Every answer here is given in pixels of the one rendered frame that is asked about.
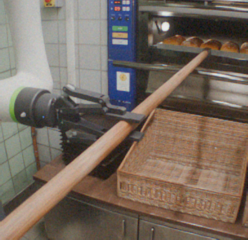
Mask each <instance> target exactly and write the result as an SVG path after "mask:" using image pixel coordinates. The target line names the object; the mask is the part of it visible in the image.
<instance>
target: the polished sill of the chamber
mask: <svg viewBox="0 0 248 240"><path fill-rule="evenodd" d="M148 53H149V54H150V55H158V56H168V57H172V58H185V59H190V60H193V59H194V58H195V57H197V56H198V55H199V54H201V53H195V52H185V51H178V50H170V49H157V47H155V46H151V47H148ZM203 61H207V62H211V63H221V64H224V65H235V66H238V67H247V68H248V60H243V59H237V58H230V57H224V56H215V55H209V57H208V58H207V57H206V58H205V59H204V60H203Z"/></svg>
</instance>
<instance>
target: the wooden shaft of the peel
mask: <svg viewBox="0 0 248 240"><path fill-rule="evenodd" d="M208 54H209V53H208V52H207V51H206V50H205V51H203V52H201V54H199V55H198V56H197V57H195V58H194V59H193V60H192V61H191V62H190V63H188V64H187V65H186V66H185V67H184V68H182V69H181V71H180V72H179V71H178V73H177V74H175V75H174V76H173V77H172V78H171V79H170V80H169V81H167V82H166V83H164V84H163V85H162V86H161V87H160V88H159V89H158V90H156V91H155V92H154V93H152V94H151V96H150V97H148V98H147V99H146V100H144V101H143V102H142V103H140V104H139V105H138V106H137V107H136V108H135V110H133V111H132V112H131V113H137V114H141V115H145V117H147V116H148V115H150V114H151V112H152V111H153V110H154V109H155V108H156V107H157V106H158V105H159V104H160V103H161V102H162V101H163V100H164V99H166V97H168V95H169V94H170V93H171V92H172V91H173V90H175V88H176V87H177V86H178V85H179V84H180V83H181V82H182V81H183V80H184V79H185V78H186V77H187V76H188V75H189V74H190V73H191V72H192V71H193V70H194V69H195V67H197V66H198V65H199V64H200V63H201V62H202V61H203V60H204V59H205V58H206V57H207V56H208ZM138 125H139V124H137V123H132V122H126V121H121V120H120V121H119V122H118V123H117V124H116V125H115V126H114V127H113V128H112V129H111V130H109V131H108V132H107V133H105V134H104V135H103V136H101V137H100V138H99V139H98V140H97V141H96V142H95V143H93V144H92V145H91V146H90V147H88V149H86V150H85V151H84V152H83V153H82V154H81V155H80V156H78V157H77V158H76V159H75V160H74V161H72V162H71V163H70V164H69V165H68V166H66V167H65V168H64V169H63V170H61V171H60V172H59V173H58V174H57V175H56V176H55V177H53V178H52V179H51V180H50V181H48V183H46V184H45V185H44V186H43V187H42V188H40V189H39V190H38V191H37V192H35V194H33V195H32V196H30V198H29V199H27V200H26V201H25V202H24V203H23V204H22V205H20V207H18V208H17V209H16V210H14V211H13V212H12V213H11V214H10V215H9V216H7V217H6V218H5V219H4V220H2V222H0V240H20V238H22V237H23V236H24V235H25V234H26V233H27V232H28V231H29V230H31V229H32V228H33V227H34V226H35V225H36V224H37V223H38V222H39V221H40V220H41V219H42V218H43V217H44V216H45V215H46V214H47V213H48V212H49V211H50V210H51V209H52V208H53V207H54V206H55V205H56V204H57V203H58V202H59V201H61V200H62V199H63V198H64V197H65V196H66V195H67V194H68V193H69V192H70V191H71V190H73V188H74V187H75V186H77V185H78V183H79V182H81V181H82V179H83V178H85V177H86V176H87V174H88V173H90V172H91V171H92V170H93V169H94V168H95V167H96V166H97V165H98V164H99V163H100V162H101V161H103V159H104V158H105V157H106V156H107V155H108V154H109V153H110V152H112V151H113V150H114V149H115V148H116V146H117V145H118V144H119V143H120V142H121V141H122V140H123V139H124V138H125V137H127V136H129V135H130V134H131V133H132V132H133V130H135V128H136V127H137V126H138Z"/></svg>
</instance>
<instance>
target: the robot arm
mask: <svg viewBox="0 0 248 240"><path fill-rule="evenodd" d="M3 3H4V7H5V11H6V15H7V18H8V24H9V28H10V33H11V37H12V45H13V51H14V58H15V69H16V76H13V77H11V78H7V79H5V80H0V122H3V123H6V122H14V123H18V124H22V125H29V126H31V127H36V128H39V129H40V128H43V127H51V128H58V129H60V130H62V131H63V132H65V133H66V135H67V137H68V138H67V140H66V141H67V143H69V144H70V143H72V142H73V143H74V142H76V143H81V144H89V145H92V144H93V143H95V142H96V141H97V140H98V139H99V138H100V137H101V136H103V135H104V134H105V133H107V132H108V131H109V130H111V129H112V128H113V126H112V127H111V128H110V129H108V128H106V127H103V126H100V125H97V124H94V123H92V122H89V121H86V120H85V119H84V118H82V117H80V115H79V114H80V113H90V114H103V115H105V114H106V113H107V114H106V118H111V119H115V120H121V121H126V122H132V123H137V124H140V123H141V122H142V121H143V120H144V119H145V115H141V114H137V113H130V112H127V109H126V108H124V107H119V106H115V105H111V104H110V102H109V99H110V97H109V96H108V95H105V94H100V93H96V92H94V91H89V90H86V89H85V90H84V89H80V88H77V87H76V86H75V85H74V84H73V85H72V84H68V85H67V86H65V87H63V91H64V92H63V94H62V95H58V94H52V93H51V92H52V89H53V79H52V77H51V72H50V69H49V65H48V62H47V56H46V51H45V44H44V39H43V31H42V25H41V14H40V2H39V0H3ZM70 96H72V97H74V98H79V99H82V100H86V101H91V102H95V103H97V104H84V103H78V104H77V103H76V102H75V101H73V100H72V99H71V97H70ZM71 129H76V130H78V129H79V130H81V131H84V132H86V133H76V131H71ZM87 133H90V134H87ZM144 136H145V134H144V133H142V132H139V131H133V132H132V133H131V134H130V135H129V136H127V137H125V138H124V139H123V140H122V141H124V140H125V139H127V140H132V141H135V142H139V141H140V140H141V139H142V138H143V137H144Z"/></svg>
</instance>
